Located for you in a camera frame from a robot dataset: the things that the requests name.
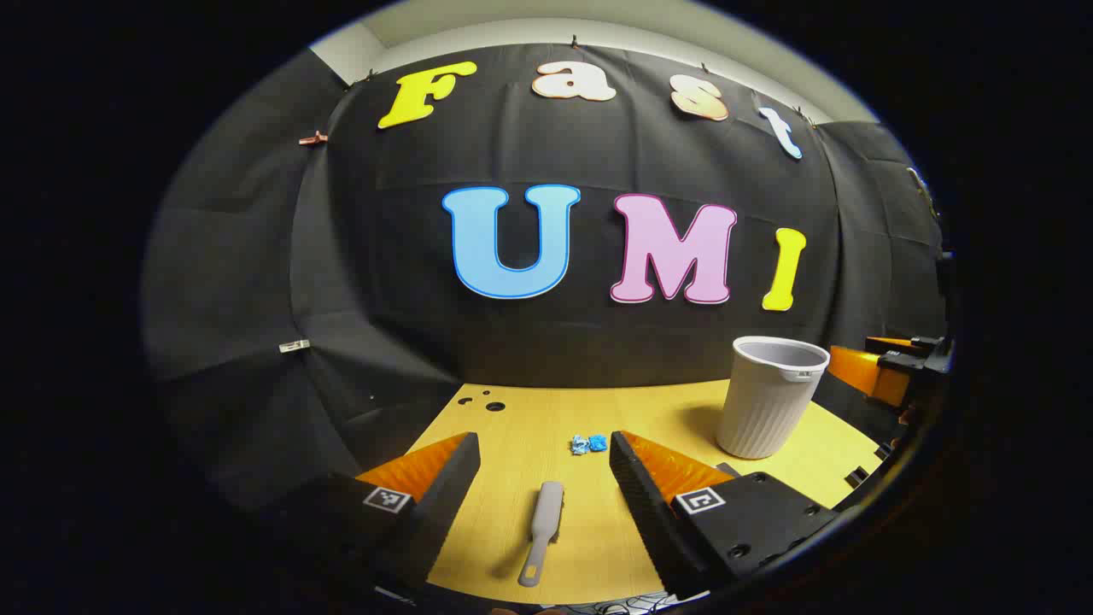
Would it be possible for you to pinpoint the small grey broom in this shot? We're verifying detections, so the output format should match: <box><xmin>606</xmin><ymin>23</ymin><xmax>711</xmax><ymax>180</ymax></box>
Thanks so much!
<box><xmin>517</xmin><ymin>481</ymin><xmax>565</xmax><ymax>589</ymax></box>

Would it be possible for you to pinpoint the white ribbed garbage bin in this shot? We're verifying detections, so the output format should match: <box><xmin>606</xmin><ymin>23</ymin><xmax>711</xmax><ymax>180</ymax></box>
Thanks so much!
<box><xmin>716</xmin><ymin>335</ymin><xmax>831</xmax><ymax>460</ymax></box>

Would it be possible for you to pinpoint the yellow wooden desktop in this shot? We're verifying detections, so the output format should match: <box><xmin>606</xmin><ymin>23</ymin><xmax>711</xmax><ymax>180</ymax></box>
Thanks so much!
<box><xmin>408</xmin><ymin>380</ymin><xmax>885</xmax><ymax>606</ymax></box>

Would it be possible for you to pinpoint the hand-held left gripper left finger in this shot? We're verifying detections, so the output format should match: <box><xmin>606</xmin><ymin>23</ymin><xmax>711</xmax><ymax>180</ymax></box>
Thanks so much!
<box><xmin>256</xmin><ymin>432</ymin><xmax>482</xmax><ymax>592</ymax></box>

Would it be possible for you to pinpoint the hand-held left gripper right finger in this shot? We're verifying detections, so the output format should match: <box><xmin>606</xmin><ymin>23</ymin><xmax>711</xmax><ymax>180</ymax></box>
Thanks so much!
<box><xmin>609</xmin><ymin>430</ymin><xmax>839</xmax><ymax>600</ymax></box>

